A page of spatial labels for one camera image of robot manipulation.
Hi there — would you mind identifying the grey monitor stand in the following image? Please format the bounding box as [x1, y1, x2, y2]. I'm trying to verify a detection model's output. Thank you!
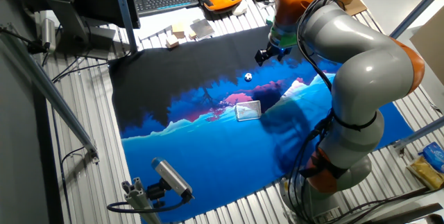
[44, 0, 117, 60]

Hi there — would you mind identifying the silver cylinder device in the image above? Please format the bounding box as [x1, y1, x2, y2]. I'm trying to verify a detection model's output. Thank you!
[41, 17, 57, 53]

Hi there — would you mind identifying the large light wooden block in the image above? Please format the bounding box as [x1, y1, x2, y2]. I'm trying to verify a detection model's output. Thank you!
[165, 35, 180, 49]
[171, 22, 186, 40]

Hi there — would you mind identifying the aluminium frame beam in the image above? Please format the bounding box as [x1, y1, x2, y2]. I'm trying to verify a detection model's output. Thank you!
[390, 0, 444, 40]
[391, 116, 444, 152]

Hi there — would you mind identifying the black computer keyboard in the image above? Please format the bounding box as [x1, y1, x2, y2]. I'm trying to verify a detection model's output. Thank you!
[133, 0, 200, 17]

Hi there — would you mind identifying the silver perforated metal goal basket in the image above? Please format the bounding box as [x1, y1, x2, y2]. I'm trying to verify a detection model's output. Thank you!
[234, 100, 262, 122]

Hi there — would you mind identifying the white paper sheet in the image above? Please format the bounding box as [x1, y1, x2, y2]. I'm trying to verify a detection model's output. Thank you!
[133, 8, 195, 50]

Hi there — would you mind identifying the blue black landscape printed mat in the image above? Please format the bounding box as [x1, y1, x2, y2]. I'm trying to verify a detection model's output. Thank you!
[108, 26, 416, 223]

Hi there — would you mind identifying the brown cardboard sheet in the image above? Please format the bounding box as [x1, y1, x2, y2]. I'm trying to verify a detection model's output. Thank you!
[409, 5, 444, 86]

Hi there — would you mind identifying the grey diagonal frame beam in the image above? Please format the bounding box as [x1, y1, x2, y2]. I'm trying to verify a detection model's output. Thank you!
[0, 22, 101, 164]

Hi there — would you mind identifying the green wrist mounting plate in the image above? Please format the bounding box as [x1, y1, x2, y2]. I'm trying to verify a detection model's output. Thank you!
[268, 22, 299, 49]

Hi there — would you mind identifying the white rounded foam object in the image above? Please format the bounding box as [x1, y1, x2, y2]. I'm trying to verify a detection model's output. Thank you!
[231, 0, 249, 17]

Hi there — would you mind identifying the grey metal plate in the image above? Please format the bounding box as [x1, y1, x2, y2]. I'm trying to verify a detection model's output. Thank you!
[189, 18, 216, 40]

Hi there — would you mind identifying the aluminium profile camera post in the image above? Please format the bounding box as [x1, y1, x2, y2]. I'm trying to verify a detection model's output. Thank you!
[121, 177, 162, 224]

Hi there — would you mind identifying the yellow snack bag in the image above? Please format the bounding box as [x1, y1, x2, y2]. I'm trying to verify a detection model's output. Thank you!
[406, 156, 444, 191]

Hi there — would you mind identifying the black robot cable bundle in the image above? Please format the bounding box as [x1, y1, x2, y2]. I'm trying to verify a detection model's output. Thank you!
[286, 0, 348, 224]

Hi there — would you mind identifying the silver exterior camera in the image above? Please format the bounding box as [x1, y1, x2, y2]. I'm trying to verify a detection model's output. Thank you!
[151, 157, 194, 199]

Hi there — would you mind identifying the blue snack bag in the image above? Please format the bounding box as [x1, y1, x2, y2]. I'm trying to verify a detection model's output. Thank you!
[418, 141, 444, 174]

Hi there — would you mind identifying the aluminium frame upright post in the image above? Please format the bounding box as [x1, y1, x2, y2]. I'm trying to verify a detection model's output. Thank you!
[111, 0, 139, 54]

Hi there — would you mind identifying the black strap on arm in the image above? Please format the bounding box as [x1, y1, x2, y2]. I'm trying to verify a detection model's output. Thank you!
[300, 149, 350, 180]

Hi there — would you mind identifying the black camera cable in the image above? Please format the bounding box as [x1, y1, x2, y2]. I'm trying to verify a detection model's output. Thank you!
[106, 196, 190, 214]

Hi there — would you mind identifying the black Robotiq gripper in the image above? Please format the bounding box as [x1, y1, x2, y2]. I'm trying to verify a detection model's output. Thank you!
[255, 42, 293, 67]

